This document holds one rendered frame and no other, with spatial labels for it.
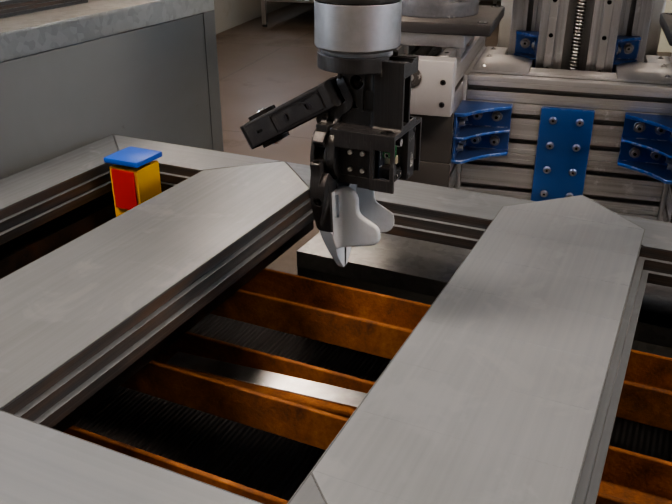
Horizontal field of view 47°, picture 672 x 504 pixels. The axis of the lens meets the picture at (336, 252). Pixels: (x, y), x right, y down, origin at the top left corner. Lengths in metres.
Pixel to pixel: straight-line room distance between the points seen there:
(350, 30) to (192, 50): 0.98
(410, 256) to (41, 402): 0.74
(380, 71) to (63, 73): 0.77
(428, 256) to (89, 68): 0.65
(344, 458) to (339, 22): 0.35
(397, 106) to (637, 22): 0.94
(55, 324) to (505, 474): 0.45
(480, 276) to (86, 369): 0.42
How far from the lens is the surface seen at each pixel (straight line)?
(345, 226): 0.73
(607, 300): 0.85
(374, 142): 0.67
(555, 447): 0.63
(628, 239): 1.00
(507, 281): 0.86
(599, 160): 1.41
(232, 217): 1.01
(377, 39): 0.66
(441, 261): 1.29
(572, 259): 0.93
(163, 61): 1.54
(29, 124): 1.30
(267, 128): 0.73
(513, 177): 1.42
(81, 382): 0.76
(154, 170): 1.18
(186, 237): 0.96
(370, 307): 1.10
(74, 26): 1.36
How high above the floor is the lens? 1.25
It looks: 26 degrees down
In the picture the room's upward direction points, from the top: straight up
